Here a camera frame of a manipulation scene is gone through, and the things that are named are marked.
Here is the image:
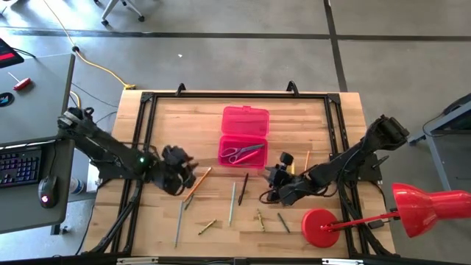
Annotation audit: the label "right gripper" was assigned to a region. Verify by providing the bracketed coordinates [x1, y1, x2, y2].
[263, 152, 295, 192]

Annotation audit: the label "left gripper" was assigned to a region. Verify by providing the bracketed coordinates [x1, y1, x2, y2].
[152, 145, 199, 196]

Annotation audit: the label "pink highlighter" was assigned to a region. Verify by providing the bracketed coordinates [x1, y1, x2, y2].
[233, 149, 261, 166]

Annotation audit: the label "purple-handled scissors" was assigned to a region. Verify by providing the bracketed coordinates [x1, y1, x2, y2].
[220, 144, 266, 165]

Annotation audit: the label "black pen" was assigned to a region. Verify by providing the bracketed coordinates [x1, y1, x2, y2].
[237, 172, 249, 207]

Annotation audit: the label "teal pencil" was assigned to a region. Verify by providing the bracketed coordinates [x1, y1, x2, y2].
[228, 181, 237, 227]

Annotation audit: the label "light blue pencil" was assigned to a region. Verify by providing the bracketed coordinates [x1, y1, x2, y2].
[174, 200, 184, 248]

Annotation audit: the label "pink plastic supply box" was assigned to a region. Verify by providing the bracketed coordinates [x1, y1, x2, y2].
[217, 105, 270, 169]

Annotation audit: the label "red desk lamp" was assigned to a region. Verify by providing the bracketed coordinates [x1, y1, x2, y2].
[300, 183, 471, 249]

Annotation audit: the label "white blue bottle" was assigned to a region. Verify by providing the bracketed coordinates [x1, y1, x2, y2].
[68, 177, 85, 195]

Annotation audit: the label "black computer mouse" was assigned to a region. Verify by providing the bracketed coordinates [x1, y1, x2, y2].
[38, 175, 59, 209]

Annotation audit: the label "grey desk shelf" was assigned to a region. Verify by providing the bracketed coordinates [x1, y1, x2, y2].
[0, 53, 77, 146]

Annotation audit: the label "black keyboard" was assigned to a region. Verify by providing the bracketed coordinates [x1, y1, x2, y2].
[0, 146, 43, 188]

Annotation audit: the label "office chair base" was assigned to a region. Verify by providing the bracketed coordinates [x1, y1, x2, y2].
[93, 0, 145, 27]

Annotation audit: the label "grey cart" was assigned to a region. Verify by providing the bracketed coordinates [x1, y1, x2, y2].
[406, 93, 471, 192]

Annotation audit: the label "grey desk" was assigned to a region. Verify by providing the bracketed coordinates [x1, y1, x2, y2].
[0, 139, 75, 236]

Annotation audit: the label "round black sticker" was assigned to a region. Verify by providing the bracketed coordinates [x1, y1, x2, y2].
[0, 91, 15, 108]

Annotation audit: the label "black tablet red stripe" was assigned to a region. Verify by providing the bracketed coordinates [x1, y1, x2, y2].
[0, 36, 25, 69]

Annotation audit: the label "black aluminium frame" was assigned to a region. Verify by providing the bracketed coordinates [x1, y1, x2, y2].
[84, 80, 397, 258]

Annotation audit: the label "yellow cable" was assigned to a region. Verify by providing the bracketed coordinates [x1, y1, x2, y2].
[42, 0, 137, 91]

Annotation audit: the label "red-handled tool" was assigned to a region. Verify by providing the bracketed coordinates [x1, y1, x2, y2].
[7, 71, 32, 91]

